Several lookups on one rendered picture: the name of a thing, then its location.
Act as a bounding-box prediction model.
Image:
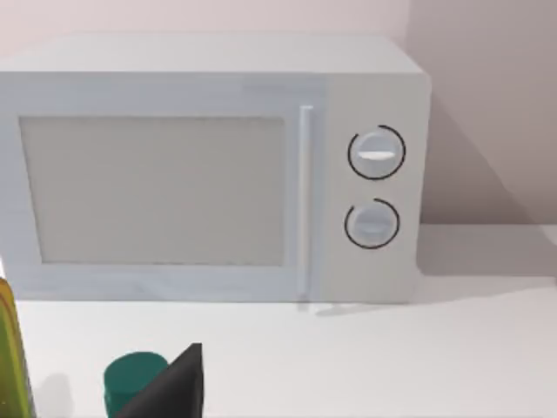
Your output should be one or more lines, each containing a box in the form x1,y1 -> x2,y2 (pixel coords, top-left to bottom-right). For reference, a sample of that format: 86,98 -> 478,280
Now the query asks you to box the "large white microwave knob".
354,131 -> 399,173

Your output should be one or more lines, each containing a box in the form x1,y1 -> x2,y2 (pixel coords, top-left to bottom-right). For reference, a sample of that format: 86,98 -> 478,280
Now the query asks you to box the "teal bottle cap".
103,352 -> 170,418

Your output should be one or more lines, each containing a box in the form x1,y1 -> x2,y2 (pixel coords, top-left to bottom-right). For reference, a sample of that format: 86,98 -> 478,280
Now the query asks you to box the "white microwave door handle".
299,104 -> 314,303

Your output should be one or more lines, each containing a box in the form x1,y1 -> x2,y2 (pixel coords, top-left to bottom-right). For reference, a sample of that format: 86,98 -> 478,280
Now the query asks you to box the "yellow green bottle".
0,276 -> 36,418

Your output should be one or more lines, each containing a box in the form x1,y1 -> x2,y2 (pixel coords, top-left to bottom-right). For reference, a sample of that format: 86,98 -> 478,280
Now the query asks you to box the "pale microwave oven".
0,35 -> 433,305

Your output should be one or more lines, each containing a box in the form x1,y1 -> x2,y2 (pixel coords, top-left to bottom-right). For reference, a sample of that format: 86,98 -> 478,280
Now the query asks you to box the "small white microwave knob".
351,206 -> 393,244

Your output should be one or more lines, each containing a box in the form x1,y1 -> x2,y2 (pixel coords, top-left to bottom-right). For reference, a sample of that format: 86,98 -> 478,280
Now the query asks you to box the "pale microwave door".
0,80 -> 326,303

